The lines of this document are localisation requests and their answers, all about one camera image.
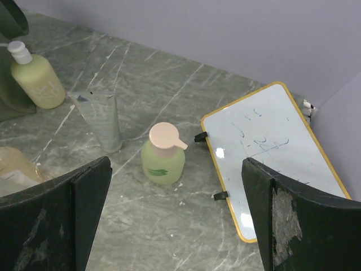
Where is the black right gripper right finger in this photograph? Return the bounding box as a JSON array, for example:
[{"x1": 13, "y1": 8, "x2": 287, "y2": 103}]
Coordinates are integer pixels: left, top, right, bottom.
[{"x1": 241, "y1": 158, "x2": 360, "y2": 270}]

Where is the green bottle pink pump cap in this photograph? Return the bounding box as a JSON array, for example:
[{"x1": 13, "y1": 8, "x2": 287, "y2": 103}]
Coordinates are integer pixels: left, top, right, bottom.
[{"x1": 140, "y1": 122, "x2": 188, "y2": 185}]

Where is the green canvas bag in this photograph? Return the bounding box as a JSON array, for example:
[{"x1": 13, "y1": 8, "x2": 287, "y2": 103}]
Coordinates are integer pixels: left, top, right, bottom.
[{"x1": 1, "y1": 0, "x2": 36, "y2": 121}]

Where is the yellow-green lotion bottle white cap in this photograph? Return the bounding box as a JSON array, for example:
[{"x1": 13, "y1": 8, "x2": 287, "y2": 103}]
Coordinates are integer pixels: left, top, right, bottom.
[{"x1": 7, "y1": 41, "x2": 66, "y2": 109}]

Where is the yellow framed whiteboard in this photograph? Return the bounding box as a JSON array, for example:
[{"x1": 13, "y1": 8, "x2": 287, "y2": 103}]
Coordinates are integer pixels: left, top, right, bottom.
[{"x1": 201, "y1": 82, "x2": 349, "y2": 243}]

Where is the grey squeeze tube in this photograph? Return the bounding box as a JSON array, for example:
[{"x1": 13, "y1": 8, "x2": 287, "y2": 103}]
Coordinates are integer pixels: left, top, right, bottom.
[{"x1": 68, "y1": 91, "x2": 122, "y2": 153}]

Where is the amber bottle white cap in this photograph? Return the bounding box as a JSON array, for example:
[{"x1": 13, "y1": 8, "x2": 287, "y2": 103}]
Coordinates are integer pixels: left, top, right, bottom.
[{"x1": 1, "y1": 147, "x2": 51, "y2": 194}]

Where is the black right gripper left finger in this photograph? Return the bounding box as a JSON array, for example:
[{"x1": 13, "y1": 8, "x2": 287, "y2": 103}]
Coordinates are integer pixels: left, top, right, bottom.
[{"x1": 1, "y1": 156, "x2": 112, "y2": 270}]

